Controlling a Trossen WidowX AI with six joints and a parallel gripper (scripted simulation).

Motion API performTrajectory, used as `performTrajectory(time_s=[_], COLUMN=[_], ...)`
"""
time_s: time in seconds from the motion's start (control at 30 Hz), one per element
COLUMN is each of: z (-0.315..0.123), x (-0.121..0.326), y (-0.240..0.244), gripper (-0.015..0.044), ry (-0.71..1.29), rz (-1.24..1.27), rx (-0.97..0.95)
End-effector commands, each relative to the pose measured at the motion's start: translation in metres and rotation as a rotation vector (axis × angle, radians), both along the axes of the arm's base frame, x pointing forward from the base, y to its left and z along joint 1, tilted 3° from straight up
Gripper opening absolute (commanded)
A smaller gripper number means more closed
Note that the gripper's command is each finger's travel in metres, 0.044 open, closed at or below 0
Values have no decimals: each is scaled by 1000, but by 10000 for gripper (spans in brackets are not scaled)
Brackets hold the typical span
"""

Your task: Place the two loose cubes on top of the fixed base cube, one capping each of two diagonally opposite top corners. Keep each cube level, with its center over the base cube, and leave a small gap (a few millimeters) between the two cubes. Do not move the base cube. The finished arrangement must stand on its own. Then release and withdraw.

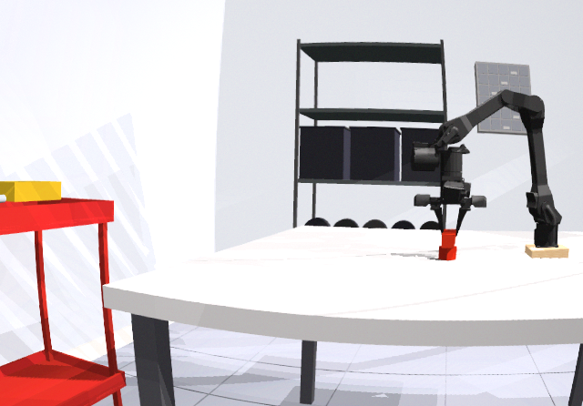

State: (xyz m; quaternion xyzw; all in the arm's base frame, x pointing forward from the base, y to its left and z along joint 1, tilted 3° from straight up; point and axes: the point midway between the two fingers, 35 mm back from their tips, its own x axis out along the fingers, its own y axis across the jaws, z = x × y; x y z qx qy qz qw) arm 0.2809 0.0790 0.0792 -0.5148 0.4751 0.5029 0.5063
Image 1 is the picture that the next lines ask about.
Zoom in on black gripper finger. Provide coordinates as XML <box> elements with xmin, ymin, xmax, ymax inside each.
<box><xmin>456</xmin><ymin>208</ymin><xmax>471</xmax><ymax>235</ymax></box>
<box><xmin>430</xmin><ymin>208</ymin><xmax>444</xmax><ymax>236</ymax></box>

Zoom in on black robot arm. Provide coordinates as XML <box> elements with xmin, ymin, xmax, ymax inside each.
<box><xmin>410</xmin><ymin>88</ymin><xmax>562</xmax><ymax>249</ymax></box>

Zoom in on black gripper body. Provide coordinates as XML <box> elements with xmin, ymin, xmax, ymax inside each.
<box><xmin>414</xmin><ymin>172</ymin><xmax>486</xmax><ymax>208</ymax></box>

